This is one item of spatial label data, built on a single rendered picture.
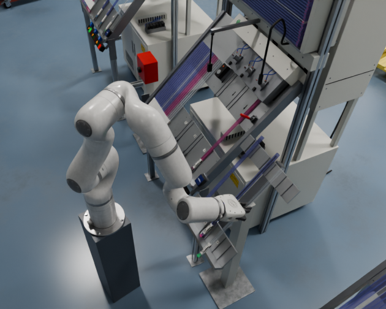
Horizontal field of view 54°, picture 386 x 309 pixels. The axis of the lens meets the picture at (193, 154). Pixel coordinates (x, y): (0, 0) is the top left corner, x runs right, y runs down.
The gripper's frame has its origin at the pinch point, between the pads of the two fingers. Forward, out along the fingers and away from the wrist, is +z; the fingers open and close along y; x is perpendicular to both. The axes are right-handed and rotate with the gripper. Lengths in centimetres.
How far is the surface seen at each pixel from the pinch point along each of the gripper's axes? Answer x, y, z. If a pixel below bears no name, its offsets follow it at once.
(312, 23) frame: -65, 32, 11
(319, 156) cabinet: -5, 32, 91
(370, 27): -75, 32, 46
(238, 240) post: 33.8, 8.1, 31.0
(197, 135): 9, 58, 19
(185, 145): 18, 59, 17
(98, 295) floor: 118, 39, 1
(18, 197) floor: 132, 131, -22
